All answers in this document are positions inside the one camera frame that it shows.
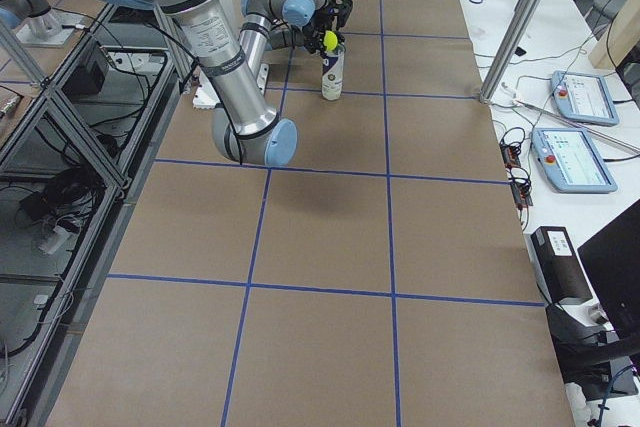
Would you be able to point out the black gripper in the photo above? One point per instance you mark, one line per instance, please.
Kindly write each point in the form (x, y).
(314, 36)

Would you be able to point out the yellow Wilson tennis ball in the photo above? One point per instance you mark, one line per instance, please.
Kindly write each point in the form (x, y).
(330, 41)

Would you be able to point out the white blue tennis ball can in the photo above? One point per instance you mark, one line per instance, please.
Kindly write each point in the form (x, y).
(332, 72)

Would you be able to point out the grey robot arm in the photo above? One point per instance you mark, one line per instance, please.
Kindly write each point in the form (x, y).
(244, 127)
(274, 24)

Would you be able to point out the grey background robot arm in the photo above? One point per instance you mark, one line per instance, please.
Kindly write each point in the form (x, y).
(39, 24)

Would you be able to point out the small black orange device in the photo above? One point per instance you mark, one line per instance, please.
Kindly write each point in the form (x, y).
(510, 154)

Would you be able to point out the upper teach pendant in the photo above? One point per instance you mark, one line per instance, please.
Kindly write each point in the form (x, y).
(583, 98)

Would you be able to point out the teach pendant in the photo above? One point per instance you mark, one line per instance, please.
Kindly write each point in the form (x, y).
(570, 161)
(583, 98)

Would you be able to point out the lower teach pendant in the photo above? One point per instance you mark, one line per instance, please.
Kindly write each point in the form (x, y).
(570, 161)

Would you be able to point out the black box with label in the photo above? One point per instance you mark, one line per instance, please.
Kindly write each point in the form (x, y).
(563, 275)

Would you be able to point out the black monitor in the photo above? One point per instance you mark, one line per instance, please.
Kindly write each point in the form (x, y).
(611, 261)

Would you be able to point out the aluminium frame post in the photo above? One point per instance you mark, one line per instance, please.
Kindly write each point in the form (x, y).
(523, 13)

